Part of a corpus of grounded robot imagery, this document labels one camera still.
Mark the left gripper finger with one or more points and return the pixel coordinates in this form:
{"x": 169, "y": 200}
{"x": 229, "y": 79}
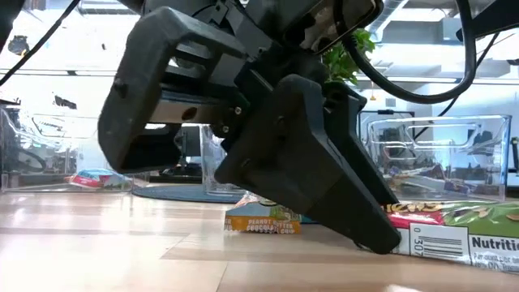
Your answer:
{"x": 348, "y": 130}
{"x": 292, "y": 162}

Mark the light blue granola bar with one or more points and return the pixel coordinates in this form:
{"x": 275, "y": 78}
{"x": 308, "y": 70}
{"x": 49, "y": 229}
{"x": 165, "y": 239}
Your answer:
{"x": 97, "y": 178}

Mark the dark blue granola bar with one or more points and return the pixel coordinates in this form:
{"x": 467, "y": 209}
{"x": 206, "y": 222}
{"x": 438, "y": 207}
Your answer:
{"x": 456, "y": 186}

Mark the chocolate chip granola bar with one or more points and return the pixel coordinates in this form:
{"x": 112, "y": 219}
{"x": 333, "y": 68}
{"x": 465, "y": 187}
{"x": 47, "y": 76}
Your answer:
{"x": 446, "y": 243}

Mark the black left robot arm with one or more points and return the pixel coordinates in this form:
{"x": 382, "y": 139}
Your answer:
{"x": 8, "y": 16}

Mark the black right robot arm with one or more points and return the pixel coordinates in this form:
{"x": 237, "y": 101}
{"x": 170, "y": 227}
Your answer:
{"x": 498, "y": 16}

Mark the peanut butter granola bar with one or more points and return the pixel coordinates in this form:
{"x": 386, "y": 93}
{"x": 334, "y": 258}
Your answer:
{"x": 259, "y": 223}

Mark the green potted plant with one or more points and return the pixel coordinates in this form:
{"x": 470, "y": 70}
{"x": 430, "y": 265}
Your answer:
{"x": 344, "y": 65}

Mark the clear plastic bin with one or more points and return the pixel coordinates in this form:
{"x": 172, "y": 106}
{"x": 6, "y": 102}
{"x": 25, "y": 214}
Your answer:
{"x": 213, "y": 162}
{"x": 40, "y": 134}
{"x": 486, "y": 162}

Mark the round dark blue mat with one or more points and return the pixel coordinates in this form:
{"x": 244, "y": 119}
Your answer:
{"x": 182, "y": 194}

